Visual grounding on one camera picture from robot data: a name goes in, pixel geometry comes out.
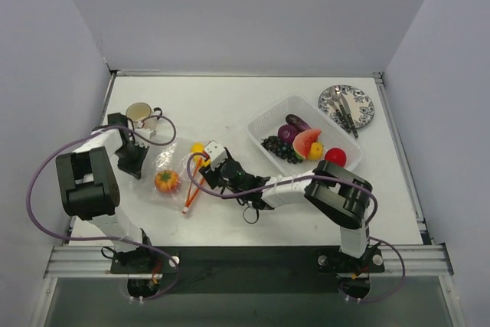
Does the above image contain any fake yellow banana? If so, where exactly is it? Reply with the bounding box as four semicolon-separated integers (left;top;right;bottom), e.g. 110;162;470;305
191;142;204;165

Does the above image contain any purple fake onion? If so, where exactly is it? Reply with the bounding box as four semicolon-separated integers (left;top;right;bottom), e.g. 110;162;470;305
277;124;299;144

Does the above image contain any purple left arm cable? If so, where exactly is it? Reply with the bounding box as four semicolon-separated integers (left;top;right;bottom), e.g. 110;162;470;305
27;114;181;301

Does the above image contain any fake purple eggplant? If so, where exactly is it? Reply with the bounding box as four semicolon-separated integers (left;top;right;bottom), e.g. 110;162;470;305
286;114;311;132

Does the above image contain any fake watermelon slice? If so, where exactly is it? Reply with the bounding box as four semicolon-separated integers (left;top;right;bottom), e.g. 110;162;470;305
292;129;322;160

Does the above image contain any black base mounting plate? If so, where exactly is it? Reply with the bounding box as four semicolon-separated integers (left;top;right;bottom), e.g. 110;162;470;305
108;246;385;299

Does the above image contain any fake red apple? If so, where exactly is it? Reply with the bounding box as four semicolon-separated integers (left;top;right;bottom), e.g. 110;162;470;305
324;147;347;167

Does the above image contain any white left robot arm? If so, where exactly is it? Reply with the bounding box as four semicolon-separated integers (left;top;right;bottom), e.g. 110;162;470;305
55;113;157;274

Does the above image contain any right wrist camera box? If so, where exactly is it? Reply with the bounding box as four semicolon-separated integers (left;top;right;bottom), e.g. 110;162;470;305
204;141;227;170

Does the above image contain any fake dark grape bunch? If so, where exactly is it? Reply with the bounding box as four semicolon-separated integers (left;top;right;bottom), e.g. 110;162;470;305
261;136;302;165

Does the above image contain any aluminium front rail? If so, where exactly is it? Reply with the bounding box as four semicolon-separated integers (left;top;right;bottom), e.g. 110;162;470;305
44;245;453;279

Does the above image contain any white plastic basket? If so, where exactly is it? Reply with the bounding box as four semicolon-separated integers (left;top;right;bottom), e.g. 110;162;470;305
246;94;364;176

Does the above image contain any fake yellow lemon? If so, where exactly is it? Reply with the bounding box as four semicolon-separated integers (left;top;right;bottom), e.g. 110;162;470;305
307;142;324;161

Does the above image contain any blue floral plate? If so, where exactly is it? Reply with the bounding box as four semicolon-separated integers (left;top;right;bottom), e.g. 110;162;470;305
318;84;374;131

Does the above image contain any metal fork dark handle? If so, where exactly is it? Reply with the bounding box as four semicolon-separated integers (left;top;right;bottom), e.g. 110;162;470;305
328;89;359;139

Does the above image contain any cream mug black handle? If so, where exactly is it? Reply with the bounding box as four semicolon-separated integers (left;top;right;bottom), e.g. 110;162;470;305
126;102;162;130

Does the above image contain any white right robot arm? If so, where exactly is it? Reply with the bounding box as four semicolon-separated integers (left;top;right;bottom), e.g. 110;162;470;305
198;141;377;272

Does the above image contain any clear zip bag orange seal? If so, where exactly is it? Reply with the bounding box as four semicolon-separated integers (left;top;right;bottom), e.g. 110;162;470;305
131;138;207;215

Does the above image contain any metal spoon dark handle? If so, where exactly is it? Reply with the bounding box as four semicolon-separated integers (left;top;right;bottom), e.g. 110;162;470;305
330;86;351;132

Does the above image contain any fake orange persimmon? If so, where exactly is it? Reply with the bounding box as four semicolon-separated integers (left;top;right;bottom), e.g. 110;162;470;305
154;170;180;193

